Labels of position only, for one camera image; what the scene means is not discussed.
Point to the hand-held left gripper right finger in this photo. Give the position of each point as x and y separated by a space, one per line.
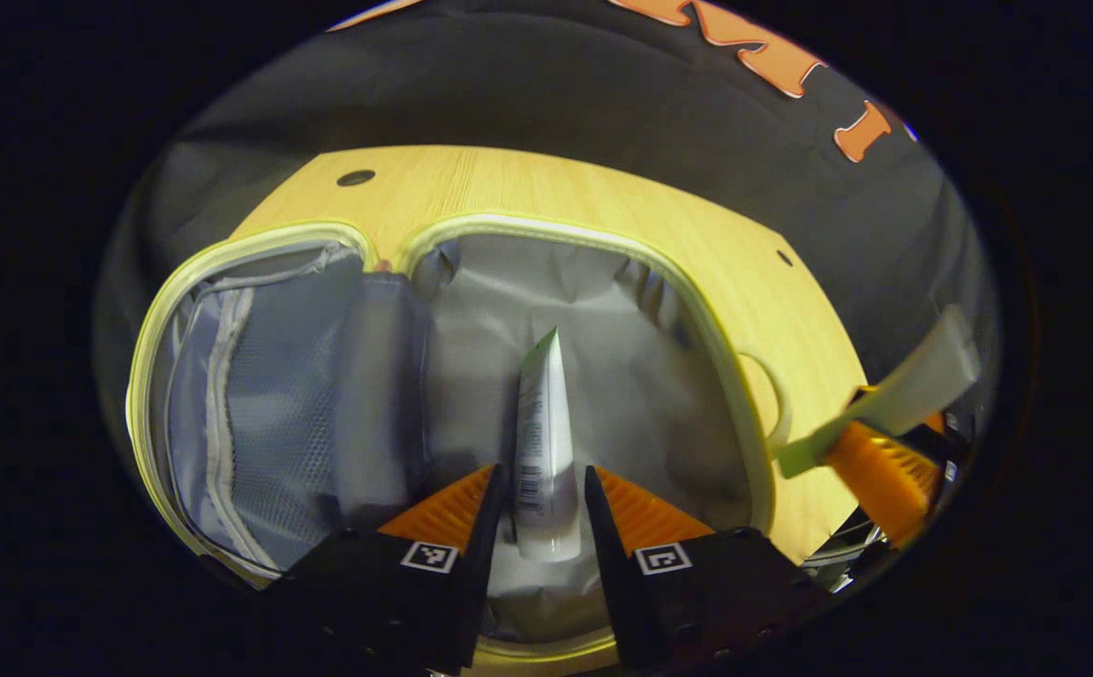
614 574

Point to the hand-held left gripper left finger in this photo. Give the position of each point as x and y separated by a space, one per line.
483 564

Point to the black backdrop cloth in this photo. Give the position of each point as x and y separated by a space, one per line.
509 94

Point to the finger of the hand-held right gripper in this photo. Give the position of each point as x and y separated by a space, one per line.
885 480
868 395

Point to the frosted tube with green cap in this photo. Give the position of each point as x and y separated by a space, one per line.
904 385

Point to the white tube with green crimp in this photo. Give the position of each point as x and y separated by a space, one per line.
546 451

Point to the yellow suitcase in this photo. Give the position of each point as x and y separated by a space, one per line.
631 376

